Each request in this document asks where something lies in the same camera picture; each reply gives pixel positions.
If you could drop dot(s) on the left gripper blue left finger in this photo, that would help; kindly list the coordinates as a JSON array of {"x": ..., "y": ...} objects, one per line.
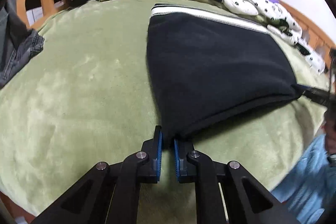
[{"x": 151, "y": 171}]

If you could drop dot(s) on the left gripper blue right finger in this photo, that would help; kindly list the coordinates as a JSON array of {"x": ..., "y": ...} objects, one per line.
[{"x": 184, "y": 170}]

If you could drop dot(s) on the black pants with white stripe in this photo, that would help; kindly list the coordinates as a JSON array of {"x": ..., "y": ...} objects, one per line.
[{"x": 206, "y": 67}]

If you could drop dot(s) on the person's right hand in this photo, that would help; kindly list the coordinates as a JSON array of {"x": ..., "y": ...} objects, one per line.
[{"x": 330, "y": 138}]

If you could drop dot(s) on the green plush bed blanket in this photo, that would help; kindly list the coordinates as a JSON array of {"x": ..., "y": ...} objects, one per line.
[{"x": 87, "y": 98}]

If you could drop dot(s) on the grey jeans on footboard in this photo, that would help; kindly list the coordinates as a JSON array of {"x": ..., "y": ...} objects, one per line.
[{"x": 18, "y": 43}]

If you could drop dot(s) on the wooden bed frame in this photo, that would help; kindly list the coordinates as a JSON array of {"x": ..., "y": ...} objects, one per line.
[{"x": 319, "y": 40}]

